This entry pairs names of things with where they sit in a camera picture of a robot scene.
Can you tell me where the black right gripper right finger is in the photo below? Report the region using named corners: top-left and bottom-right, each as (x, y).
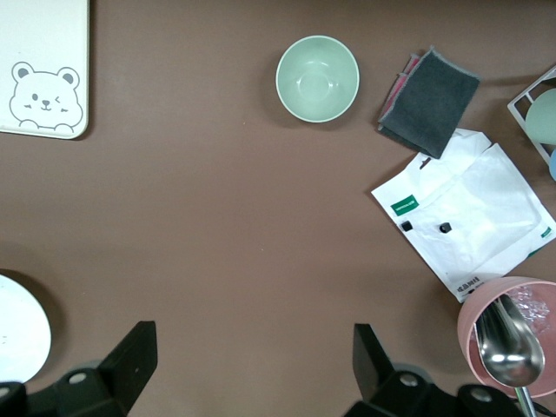
top-left (345, 323), bottom-right (461, 417)

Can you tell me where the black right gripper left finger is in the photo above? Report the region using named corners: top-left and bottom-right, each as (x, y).
top-left (30, 321), bottom-right (157, 417)

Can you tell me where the white round plate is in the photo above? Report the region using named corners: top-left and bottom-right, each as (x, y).
top-left (0, 274), bottom-right (52, 384)

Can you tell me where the pink bowl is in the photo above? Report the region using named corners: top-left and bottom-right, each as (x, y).
top-left (456, 276), bottom-right (556, 399)

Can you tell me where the metal scoop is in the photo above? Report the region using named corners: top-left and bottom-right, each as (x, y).
top-left (475, 293), bottom-right (546, 417)

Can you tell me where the white plastic bag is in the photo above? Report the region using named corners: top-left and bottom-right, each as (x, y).
top-left (371, 128), bottom-right (556, 304)

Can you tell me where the dark grey folded cloth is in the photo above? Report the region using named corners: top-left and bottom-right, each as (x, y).
top-left (376, 45), bottom-right (481, 160)

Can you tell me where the pale green bowl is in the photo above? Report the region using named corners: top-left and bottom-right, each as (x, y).
top-left (275, 35), bottom-right (361, 124)

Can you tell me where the pale green cup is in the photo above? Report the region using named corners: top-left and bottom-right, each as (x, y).
top-left (525, 89), bottom-right (556, 144)

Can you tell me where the cream tray with bear print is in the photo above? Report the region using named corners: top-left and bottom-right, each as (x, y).
top-left (0, 0), bottom-right (91, 141)

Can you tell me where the white wire cup rack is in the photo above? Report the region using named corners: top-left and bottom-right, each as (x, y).
top-left (506, 64), bottom-right (556, 169)

